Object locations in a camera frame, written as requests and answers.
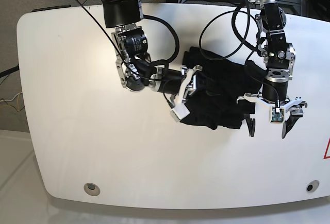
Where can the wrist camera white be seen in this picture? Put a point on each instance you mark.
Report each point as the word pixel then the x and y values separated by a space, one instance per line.
pixel 179 112
pixel 276 115

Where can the black T-shirt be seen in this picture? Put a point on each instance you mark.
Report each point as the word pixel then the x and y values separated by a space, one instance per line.
pixel 215 104

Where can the red triangle warning sticker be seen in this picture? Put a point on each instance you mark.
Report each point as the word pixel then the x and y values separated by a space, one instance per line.
pixel 327 151

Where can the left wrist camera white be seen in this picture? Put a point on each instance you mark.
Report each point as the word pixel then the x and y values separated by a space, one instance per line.
pixel 276 115

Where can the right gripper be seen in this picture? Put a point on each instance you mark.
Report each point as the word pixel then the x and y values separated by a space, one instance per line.
pixel 177 88

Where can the round table grommet right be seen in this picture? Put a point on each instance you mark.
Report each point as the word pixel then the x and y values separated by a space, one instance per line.
pixel 312 186

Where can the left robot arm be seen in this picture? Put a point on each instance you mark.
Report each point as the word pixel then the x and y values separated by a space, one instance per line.
pixel 271 44

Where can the round table grommet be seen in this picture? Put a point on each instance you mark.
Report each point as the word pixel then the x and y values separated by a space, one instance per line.
pixel 312 186
pixel 92 189

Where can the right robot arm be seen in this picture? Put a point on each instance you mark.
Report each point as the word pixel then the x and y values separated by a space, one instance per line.
pixel 135 67

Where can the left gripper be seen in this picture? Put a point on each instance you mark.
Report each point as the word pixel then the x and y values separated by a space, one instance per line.
pixel 274 93

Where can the round table grommet left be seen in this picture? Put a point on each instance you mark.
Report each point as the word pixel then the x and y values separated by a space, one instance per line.
pixel 92 189

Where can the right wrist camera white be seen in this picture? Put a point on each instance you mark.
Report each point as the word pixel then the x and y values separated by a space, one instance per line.
pixel 179 112

